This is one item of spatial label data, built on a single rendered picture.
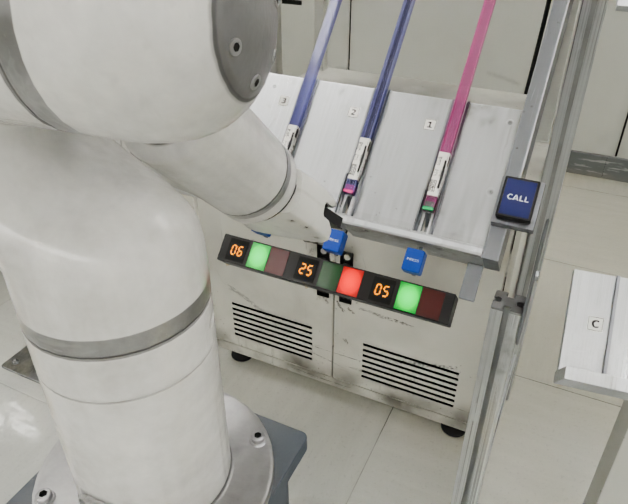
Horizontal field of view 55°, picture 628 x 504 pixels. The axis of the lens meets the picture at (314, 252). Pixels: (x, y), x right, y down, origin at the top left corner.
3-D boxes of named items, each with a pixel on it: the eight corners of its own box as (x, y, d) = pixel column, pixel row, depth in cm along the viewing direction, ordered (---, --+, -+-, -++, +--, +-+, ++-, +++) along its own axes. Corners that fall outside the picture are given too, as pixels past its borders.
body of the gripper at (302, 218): (195, 209, 57) (245, 239, 67) (293, 225, 54) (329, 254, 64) (216, 136, 58) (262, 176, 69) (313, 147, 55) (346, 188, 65)
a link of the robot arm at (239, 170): (183, 206, 55) (273, 222, 52) (88, 151, 43) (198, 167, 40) (208, 122, 56) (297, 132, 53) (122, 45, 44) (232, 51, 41)
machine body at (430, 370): (473, 455, 135) (525, 215, 102) (211, 361, 161) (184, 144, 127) (522, 297, 185) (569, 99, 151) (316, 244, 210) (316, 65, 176)
